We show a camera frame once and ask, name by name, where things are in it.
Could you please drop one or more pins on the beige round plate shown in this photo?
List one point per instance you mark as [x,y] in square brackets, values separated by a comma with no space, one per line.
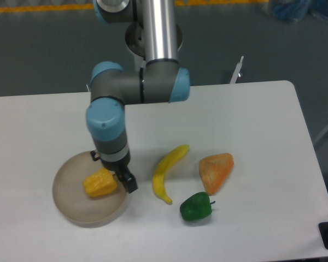
[72,201]

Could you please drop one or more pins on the yellow toy bell pepper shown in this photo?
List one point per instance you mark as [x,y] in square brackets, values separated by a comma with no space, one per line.
[100,183]

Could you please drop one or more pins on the blue plastic bag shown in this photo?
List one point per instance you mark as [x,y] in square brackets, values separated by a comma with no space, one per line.
[294,11]

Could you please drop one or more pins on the orange toy fruit slice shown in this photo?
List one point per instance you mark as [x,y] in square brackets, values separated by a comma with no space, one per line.
[214,170]

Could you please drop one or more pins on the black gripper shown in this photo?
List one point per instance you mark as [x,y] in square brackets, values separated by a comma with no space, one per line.
[120,168]

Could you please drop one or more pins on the white table frame bracket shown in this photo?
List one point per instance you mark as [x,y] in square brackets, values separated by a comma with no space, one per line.
[237,71]

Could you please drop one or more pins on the green toy bell pepper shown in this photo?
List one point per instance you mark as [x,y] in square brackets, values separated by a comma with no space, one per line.
[196,207]

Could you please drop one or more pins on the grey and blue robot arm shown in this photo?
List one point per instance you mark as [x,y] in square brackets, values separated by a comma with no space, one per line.
[161,80]

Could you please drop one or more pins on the yellow toy banana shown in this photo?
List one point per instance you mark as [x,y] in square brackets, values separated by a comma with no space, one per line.
[166,163]

